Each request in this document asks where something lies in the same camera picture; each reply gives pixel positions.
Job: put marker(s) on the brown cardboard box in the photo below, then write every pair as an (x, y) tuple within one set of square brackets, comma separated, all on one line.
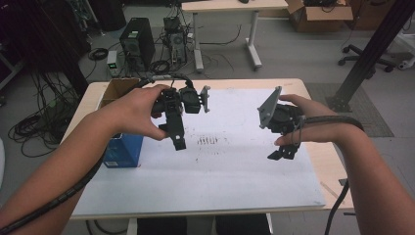
[(119, 89)]

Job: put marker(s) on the white table mat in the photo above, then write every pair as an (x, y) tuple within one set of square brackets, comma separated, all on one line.
[(228, 176)]

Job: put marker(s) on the white desk with legs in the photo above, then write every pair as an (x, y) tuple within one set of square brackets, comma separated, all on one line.
[(228, 6)]

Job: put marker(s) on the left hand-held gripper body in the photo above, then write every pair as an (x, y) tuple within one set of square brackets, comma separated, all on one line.
[(191, 99)]

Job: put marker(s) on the person's left hand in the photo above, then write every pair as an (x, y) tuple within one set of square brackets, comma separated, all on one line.
[(133, 114)]

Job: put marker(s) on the black office chair base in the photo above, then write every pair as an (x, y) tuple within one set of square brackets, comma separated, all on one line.
[(362, 57)]

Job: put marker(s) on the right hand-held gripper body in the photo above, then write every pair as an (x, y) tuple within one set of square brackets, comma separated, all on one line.
[(282, 117)]

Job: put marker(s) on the person's right hand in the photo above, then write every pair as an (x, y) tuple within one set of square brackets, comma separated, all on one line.
[(313, 127)]

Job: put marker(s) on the open-frame computer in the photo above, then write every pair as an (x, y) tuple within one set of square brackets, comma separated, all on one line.
[(176, 39)]

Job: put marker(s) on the small white power unit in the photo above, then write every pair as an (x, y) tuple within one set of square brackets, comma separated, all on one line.
[(112, 63)]

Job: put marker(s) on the large open cardboard box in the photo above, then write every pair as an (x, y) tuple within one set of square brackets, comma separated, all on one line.
[(321, 16)]

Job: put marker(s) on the black metal post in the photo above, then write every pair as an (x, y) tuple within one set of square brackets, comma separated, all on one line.
[(368, 52)]

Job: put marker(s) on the black computer tower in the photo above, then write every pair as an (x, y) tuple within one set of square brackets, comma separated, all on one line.
[(137, 42)]

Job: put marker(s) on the grey floor mat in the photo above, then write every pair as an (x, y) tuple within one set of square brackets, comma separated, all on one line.
[(362, 120)]

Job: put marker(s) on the person's dark trousers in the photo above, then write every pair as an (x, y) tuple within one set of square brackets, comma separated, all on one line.
[(163, 225)]

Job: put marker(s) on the blue carton box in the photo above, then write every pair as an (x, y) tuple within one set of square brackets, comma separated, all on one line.
[(125, 151)]

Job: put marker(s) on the dark curtain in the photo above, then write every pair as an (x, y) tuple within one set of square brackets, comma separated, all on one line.
[(39, 39)]

